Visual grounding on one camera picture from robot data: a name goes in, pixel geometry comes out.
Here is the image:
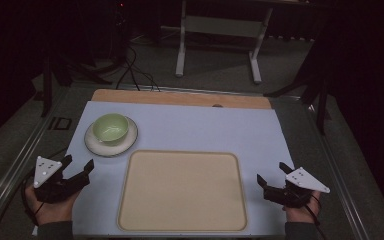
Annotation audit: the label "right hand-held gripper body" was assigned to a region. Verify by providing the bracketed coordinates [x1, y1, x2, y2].
[263, 166, 331, 209]

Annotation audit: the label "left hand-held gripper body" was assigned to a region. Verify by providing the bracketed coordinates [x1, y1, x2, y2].
[33, 155, 91, 204]

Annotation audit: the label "person's right hand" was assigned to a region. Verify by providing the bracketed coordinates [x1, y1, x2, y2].
[281, 191, 322, 224]

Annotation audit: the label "person's left hand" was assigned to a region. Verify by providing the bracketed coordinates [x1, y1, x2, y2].
[24, 182, 81, 227]

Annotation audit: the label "green bowl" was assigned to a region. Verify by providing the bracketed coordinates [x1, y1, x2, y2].
[91, 112, 130, 147]

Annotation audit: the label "white plate with dark rim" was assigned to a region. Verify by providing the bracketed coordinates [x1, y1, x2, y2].
[83, 116, 139, 158]

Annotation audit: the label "black stand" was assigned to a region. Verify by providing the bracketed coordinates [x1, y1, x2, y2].
[40, 46, 114, 118]
[263, 63, 333, 136]

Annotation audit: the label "beige tray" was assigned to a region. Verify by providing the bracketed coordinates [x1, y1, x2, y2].
[116, 149, 249, 234]

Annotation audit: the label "white table mat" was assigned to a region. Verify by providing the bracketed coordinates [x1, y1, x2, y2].
[32, 100, 296, 238]

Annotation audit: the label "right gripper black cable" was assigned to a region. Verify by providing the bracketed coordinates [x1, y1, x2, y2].
[303, 194, 328, 240]

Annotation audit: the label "metal floor rail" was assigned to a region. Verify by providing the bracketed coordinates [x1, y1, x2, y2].
[306, 101, 372, 240]
[0, 87, 70, 232]

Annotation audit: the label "black floor cables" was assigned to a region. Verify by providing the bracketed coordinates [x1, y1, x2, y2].
[114, 41, 162, 93]

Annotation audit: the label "white metal table frame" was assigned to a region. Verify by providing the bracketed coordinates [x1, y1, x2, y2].
[175, 0, 275, 85]

